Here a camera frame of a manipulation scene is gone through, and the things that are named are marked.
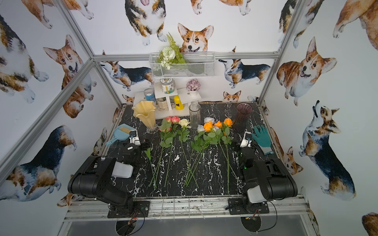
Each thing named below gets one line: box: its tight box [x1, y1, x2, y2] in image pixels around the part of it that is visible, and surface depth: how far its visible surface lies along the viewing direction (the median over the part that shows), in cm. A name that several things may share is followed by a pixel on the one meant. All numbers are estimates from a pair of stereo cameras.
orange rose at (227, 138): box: [221, 118, 234, 195], surface depth 97 cm
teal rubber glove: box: [252, 124, 275, 156], surface depth 101 cm
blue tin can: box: [143, 88, 157, 102], surface depth 99 cm
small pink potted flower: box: [186, 78, 201, 97], surface depth 101 cm
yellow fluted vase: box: [131, 100, 157, 130], surface depth 96 cm
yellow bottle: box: [173, 94, 185, 111], surface depth 114 cm
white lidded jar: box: [159, 78, 175, 95], surface depth 94 cm
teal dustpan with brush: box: [105, 123, 137, 147], surface depth 105 cm
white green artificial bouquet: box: [156, 31, 188, 70], surface depth 82 cm
